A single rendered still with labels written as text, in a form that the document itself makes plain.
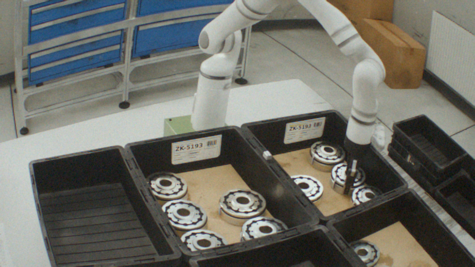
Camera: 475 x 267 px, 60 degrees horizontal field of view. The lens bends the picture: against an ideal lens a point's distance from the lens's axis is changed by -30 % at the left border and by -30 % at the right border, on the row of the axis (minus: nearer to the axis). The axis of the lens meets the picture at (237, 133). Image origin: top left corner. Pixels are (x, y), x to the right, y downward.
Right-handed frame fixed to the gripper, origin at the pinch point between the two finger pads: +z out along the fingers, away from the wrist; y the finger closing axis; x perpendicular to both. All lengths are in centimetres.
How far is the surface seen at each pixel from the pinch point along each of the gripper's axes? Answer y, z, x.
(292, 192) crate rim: 17.7, -7.6, -13.4
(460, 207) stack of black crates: -64, 47, 73
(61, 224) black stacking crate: 40, 3, -63
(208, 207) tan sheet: 16.4, 2.3, -31.2
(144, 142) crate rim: 11, -8, -48
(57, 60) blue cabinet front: -121, 41, -166
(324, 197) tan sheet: 4.3, 2.3, -5.4
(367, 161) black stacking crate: -6.7, -3.4, 4.7
